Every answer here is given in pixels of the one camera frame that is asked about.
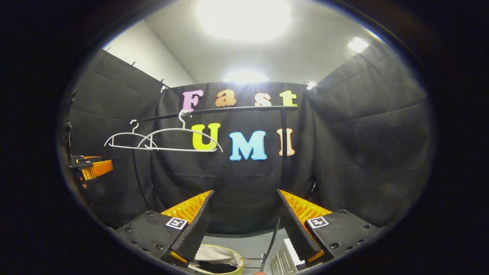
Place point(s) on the large ceiling light panel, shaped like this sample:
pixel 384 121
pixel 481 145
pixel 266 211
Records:
pixel 244 17

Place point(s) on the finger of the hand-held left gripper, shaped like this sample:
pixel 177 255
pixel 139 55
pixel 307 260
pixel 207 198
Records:
pixel 82 161
pixel 99 169

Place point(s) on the white hanger with notched bar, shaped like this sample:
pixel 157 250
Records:
pixel 179 130

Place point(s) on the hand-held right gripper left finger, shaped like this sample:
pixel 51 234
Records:
pixel 195 229

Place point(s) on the white plastic hanger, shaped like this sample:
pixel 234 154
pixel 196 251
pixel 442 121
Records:
pixel 126 134

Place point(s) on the laundry hamper with yellow rim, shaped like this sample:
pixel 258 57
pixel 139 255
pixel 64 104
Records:
pixel 217 254

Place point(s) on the black clothes rack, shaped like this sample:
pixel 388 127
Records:
pixel 237 109

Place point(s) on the black backdrop cloth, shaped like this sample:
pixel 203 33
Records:
pixel 363 133

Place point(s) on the black knit jacket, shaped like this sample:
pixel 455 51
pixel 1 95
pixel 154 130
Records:
pixel 216 267

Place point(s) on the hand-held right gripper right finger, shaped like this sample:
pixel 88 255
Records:
pixel 294 229

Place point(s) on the white ribbed box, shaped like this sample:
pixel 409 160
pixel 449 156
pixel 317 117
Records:
pixel 284 258

